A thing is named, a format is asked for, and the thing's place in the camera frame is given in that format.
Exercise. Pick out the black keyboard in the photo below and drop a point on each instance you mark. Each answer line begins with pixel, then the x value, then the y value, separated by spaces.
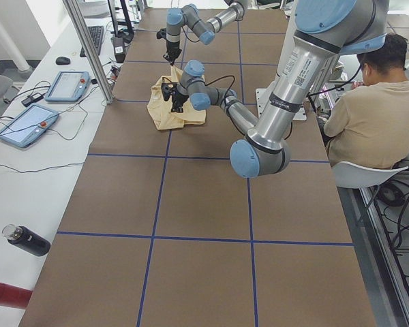
pixel 97 36

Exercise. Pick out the blue teach pendant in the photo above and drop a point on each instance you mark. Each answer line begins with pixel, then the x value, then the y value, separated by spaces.
pixel 68 86
pixel 28 126

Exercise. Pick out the blue teach pendant near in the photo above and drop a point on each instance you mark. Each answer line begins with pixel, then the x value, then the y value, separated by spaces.
pixel 28 126

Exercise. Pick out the person in beige shirt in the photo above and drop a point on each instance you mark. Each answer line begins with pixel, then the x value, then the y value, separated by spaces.
pixel 369 125

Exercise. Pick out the black computer mouse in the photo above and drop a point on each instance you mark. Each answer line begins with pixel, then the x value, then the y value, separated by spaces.
pixel 62 60

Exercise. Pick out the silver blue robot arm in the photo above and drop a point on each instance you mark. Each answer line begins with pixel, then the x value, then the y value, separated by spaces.
pixel 323 29
pixel 204 30

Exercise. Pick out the aluminium frame post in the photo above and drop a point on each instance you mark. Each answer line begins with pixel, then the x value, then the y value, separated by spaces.
pixel 86 41

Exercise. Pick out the black bottle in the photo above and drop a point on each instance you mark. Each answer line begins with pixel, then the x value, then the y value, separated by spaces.
pixel 25 239

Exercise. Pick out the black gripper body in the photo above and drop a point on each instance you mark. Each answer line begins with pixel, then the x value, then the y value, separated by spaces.
pixel 172 49
pixel 179 99

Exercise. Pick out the cream long-sleeve printed shirt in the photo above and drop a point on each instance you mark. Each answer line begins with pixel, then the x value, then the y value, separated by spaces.
pixel 160 111

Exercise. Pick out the white chair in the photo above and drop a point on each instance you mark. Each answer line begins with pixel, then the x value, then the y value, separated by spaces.
pixel 352 176

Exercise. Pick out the red bottle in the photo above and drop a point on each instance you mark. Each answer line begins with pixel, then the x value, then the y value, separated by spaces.
pixel 14 297

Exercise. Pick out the blue teach pendant far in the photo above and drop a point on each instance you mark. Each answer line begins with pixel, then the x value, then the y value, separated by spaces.
pixel 68 86

